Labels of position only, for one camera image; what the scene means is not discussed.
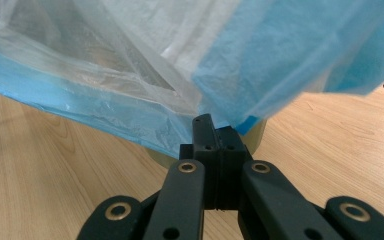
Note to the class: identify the white plastic bag blue band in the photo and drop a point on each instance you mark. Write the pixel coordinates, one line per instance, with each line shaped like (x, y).
(113, 66)

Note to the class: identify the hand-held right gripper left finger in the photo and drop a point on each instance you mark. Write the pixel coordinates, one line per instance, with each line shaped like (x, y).
(206, 180)

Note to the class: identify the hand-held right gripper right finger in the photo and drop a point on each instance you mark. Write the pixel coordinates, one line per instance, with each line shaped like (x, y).
(230, 180)

